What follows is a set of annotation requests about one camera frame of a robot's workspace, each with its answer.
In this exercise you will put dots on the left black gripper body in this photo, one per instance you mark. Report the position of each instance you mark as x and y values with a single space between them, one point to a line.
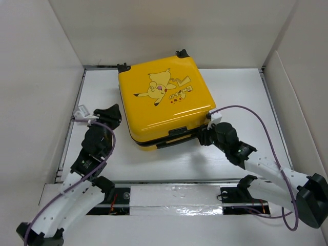
111 123

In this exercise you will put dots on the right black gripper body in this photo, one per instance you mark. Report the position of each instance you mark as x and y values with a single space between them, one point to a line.
209 137

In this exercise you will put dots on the yellow hard-shell suitcase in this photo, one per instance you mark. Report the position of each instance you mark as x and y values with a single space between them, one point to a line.
166 101

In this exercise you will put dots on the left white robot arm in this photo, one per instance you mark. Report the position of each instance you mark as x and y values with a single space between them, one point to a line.
84 187

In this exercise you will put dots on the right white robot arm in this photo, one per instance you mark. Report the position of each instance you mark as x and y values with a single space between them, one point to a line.
302 194

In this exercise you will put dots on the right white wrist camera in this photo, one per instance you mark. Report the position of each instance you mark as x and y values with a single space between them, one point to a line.
214 116

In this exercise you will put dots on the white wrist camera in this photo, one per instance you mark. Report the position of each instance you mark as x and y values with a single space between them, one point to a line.
82 115
214 116

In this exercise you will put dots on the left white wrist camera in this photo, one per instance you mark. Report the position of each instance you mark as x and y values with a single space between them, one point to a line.
82 115

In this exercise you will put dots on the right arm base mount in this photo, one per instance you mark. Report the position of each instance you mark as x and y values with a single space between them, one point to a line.
238 201

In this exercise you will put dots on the metal rail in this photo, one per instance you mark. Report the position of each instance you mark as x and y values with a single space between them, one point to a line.
153 182

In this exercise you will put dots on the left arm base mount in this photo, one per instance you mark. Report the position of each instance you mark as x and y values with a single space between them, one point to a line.
116 200

